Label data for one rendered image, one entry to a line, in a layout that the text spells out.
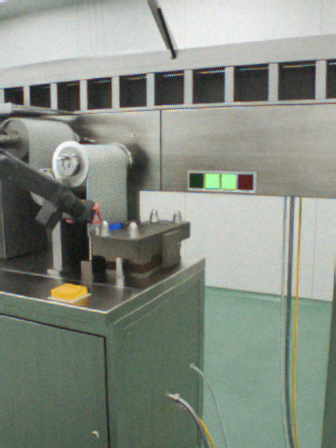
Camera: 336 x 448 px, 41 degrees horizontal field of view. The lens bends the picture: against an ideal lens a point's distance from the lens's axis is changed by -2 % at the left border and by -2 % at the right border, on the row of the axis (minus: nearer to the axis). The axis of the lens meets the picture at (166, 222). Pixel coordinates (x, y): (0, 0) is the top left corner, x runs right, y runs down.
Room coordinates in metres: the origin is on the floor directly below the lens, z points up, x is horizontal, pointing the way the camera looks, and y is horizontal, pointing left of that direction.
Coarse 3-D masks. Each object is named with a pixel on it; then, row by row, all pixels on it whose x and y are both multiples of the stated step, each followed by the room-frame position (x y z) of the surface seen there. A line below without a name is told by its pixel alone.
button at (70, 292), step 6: (60, 288) 1.18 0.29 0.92; (66, 288) 1.18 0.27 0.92; (72, 288) 1.18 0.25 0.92; (78, 288) 1.18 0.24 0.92; (84, 288) 1.19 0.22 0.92; (54, 294) 1.16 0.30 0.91; (60, 294) 1.16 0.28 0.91; (66, 294) 1.15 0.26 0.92; (72, 294) 1.14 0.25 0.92; (78, 294) 1.17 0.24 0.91; (84, 294) 1.19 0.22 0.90; (72, 300) 1.14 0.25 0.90
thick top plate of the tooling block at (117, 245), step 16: (144, 224) 1.61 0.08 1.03; (160, 224) 1.61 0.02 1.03; (176, 224) 1.61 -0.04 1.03; (96, 240) 1.38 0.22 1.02; (112, 240) 1.35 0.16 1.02; (128, 240) 1.33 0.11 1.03; (144, 240) 1.36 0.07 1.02; (160, 240) 1.46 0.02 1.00; (112, 256) 1.35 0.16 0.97; (128, 256) 1.33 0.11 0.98; (144, 256) 1.36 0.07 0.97
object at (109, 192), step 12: (96, 180) 1.48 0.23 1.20; (108, 180) 1.54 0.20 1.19; (120, 180) 1.61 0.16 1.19; (96, 192) 1.48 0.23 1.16; (108, 192) 1.54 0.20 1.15; (120, 192) 1.61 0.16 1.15; (108, 204) 1.54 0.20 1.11; (120, 204) 1.61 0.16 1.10; (96, 216) 1.48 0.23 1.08; (108, 216) 1.54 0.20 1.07; (120, 216) 1.61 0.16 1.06
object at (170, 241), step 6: (168, 234) 1.47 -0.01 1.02; (174, 234) 1.50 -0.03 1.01; (162, 240) 1.46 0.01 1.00; (168, 240) 1.46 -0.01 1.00; (174, 240) 1.50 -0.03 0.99; (162, 246) 1.46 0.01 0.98; (168, 246) 1.46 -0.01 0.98; (174, 246) 1.50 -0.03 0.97; (162, 252) 1.46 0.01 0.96; (168, 252) 1.46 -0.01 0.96; (174, 252) 1.50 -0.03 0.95; (162, 258) 1.46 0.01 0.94; (168, 258) 1.46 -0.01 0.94; (174, 258) 1.50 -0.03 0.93; (162, 264) 1.46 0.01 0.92; (168, 264) 1.46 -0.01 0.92; (174, 264) 1.51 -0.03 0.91
